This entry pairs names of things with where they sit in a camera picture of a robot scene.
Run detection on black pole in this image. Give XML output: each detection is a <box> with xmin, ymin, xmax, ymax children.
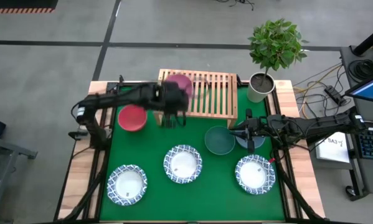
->
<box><xmin>352</xmin><ymin>23</ymin><xmax>373</xmax><ymax>57</ymax></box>

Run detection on computer monitor blue screen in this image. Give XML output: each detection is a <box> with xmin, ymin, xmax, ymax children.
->
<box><xmin>344</xmin><ymin>73</ymin><xmax>373</xmax><ymax>105</ymax></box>

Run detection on red ribbed bowl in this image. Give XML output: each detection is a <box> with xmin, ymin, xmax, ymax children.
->
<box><xmin>117</xmin><ymin>105</ymin><xmax>148</xmax><ymax>133</ymax></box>

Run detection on white round plant pot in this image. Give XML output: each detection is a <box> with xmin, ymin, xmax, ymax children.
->
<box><xmin>247</xmin><ymin>72</ymin><xmax>276</xmax><ymax>103</ymax></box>

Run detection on blue ribbed bowl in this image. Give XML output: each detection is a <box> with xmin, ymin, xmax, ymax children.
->
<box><xmin>235</xmin><ymin>120</ymin><xmax>267</xmax><ymax>150</ymax></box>

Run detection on pink ribbed bowl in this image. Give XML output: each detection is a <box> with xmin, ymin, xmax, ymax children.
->
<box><xmin>166</xmin><ymin>73</ymin><xmax>194</xmax><ymax>97</ymax></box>

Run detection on green ribbed bowl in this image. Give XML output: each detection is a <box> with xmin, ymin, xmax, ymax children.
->
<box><xmin>204</xmin><ymin>125</ymin><xmax>236</xmax><ymax>156</ymax></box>

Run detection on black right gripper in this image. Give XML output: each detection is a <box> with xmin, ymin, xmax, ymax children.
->
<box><xmin>229</xmin><ymin>108</ymin><xmax>270</xmax><ymax>154</ymax></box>

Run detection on small green leafy tree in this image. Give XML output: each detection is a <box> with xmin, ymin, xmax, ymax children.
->
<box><xmin>247</xmin><ymin>17</ymin><xmax>310</xmax><ymax>88</ymax></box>

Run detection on grey equipment cart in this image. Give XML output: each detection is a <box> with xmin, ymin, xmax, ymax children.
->
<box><xmin>340</xmin><ymin>45</ymin><xmax>373</xmax><ymax>200</ymax></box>

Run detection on grey metal stand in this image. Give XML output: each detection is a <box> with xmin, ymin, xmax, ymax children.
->
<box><xmin>0</xmin><ymin>133</ymin><xmax>37</xmax><ymax>223</ymax></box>

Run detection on black mat orange stripes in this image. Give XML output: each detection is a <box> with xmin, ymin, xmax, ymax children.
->
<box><xmin>0</xmin><ymin>0</ymin><xmax>59</xmax><ymax>14</ymax></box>

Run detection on black power strip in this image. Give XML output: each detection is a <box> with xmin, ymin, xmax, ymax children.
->
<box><xmin>324</xmin><ymin>85</ymin><xmax>346</xmax><ymax>105</ymax></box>

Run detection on white printed sign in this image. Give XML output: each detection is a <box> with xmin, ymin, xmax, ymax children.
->
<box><xmin>315</xmin><ymin>132</ymin><xmax>352</xmax><ymax>164</ymax></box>

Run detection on coiled black cable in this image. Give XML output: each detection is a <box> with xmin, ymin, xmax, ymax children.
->
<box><xmin>347</xmin><ymin>58</ymin><xmax>373</xmax><ymax>82</ymax></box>

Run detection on yellow floor cable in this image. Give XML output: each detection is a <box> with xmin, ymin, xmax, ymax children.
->
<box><xmin>293</xmin><ymin>63</ymin><xmax>342</xmax><ymax>119</ymax></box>

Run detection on green table mat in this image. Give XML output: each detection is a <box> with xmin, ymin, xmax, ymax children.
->
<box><xmin>99</xmin><ymin>85</ymin><xmax>286</xmax><ymax>222</ymax></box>

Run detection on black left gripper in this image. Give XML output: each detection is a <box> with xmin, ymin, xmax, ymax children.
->
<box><xmin>156</xmin><ymin>80</ymin><xmax>190</xmax><ymax>129</ymax></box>

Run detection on blue patterned paper bowl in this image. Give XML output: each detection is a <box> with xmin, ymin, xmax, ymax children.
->
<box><xmin>163</xmin><ymin>144</ymin><xmax>203</xmax><ymax>184</ymax></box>
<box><xmin>106</xmin><ymin>164</ymin><xmax>148</xmax><ymax>207</ymax></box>
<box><xmin>235</xmin><ymin>154</ymin><xmax>276</xmax><ymax>195</ymax></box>

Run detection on wooden slatted shelf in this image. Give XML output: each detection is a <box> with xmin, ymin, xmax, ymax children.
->
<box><xmin>154</xmin><ymin>68</ymin><xmax>238</xmax><ymax>129</ymax></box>

